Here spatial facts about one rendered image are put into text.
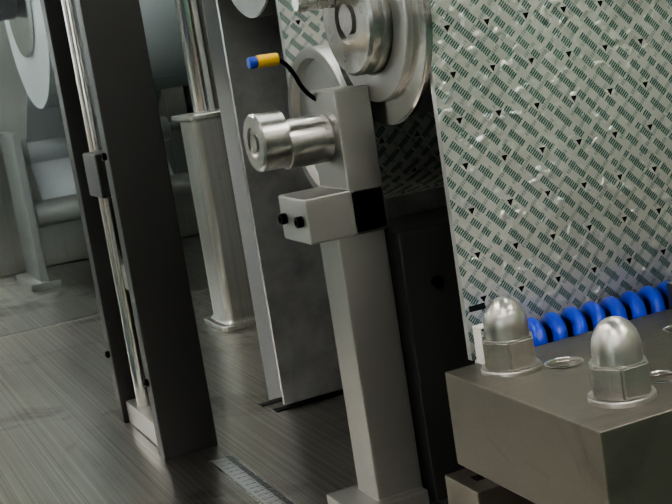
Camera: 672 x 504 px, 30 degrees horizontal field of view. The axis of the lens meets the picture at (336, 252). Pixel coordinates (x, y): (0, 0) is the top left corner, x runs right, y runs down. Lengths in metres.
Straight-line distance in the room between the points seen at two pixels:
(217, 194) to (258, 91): 0.39
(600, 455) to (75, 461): 0.63
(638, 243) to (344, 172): 0.21
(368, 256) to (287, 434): 0.30
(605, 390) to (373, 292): 0.25
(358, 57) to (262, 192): 0.35
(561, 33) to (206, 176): 0.76
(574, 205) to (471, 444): 0.19
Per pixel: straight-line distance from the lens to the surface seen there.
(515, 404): 0.70
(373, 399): 0.88
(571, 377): 0.73
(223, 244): 1.53
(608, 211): 0.86
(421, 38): 0.78
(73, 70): 1.20
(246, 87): 1.14
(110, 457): 1.15
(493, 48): 0.81
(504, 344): 0.73
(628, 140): 0.87
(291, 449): 1.08
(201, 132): 1.52
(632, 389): 0.67
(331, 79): 0.93
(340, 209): 0.84
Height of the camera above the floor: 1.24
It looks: 10 degrees down
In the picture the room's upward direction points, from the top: 9 degrees counter-clockwise
